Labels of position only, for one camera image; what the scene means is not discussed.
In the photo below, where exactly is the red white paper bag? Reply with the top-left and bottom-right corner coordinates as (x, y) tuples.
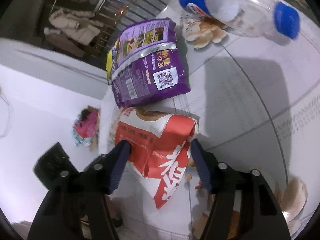
(115, 107), (199, 210)

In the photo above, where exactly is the red packaging on floor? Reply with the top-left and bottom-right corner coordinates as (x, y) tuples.
(72, 106), (100, 152)

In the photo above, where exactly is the purple snack bag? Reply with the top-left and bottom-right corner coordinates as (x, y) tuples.
(106, 18), (190, 108)

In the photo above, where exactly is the beige hanging coat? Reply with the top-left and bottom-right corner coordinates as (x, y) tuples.
(49, 8), (104, 46)

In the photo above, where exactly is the metal balcony railing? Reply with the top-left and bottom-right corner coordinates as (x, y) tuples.
(49, 0), (176, 63)

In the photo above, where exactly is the Pepsi plastic bottle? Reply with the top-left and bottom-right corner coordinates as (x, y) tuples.
(169, 0), (300, 40)

